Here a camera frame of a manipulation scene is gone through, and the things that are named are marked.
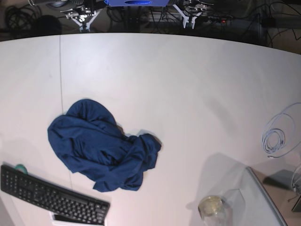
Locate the dark blue t-shirt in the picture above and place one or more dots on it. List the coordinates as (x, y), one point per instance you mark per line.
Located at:
(88, 141)

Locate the clear tape roll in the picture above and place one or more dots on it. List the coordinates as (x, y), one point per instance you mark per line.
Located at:
(210, 206)

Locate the blue box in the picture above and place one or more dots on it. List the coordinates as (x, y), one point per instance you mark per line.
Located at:
(124, 3)

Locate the black power strip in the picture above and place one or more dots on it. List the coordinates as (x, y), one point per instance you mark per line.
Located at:
(217, 18)

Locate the black computer keyboard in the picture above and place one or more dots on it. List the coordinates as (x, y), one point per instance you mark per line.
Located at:
(51, 197)

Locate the green tape roll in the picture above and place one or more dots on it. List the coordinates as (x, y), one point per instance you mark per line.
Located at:
(21, 168)

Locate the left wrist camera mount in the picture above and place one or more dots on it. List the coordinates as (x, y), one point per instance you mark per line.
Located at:
(190, 13)

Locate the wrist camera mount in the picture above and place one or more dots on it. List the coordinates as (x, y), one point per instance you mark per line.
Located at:
(82, 16)
(190, 13)

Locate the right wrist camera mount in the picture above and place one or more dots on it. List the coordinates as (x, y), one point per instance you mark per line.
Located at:
(82, 16)

